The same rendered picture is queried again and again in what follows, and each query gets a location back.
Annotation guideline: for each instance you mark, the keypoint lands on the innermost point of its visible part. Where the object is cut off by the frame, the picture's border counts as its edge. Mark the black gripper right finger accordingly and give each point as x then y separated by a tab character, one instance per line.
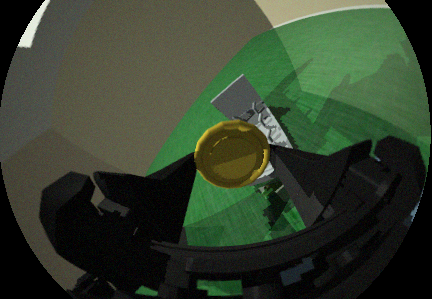
312	179

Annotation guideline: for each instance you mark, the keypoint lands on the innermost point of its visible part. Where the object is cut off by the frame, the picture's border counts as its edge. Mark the gold round plate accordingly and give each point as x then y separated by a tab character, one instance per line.
232	154

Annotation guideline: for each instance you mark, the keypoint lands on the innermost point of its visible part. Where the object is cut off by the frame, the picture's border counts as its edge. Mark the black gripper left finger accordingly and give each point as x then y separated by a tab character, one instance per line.
162	196

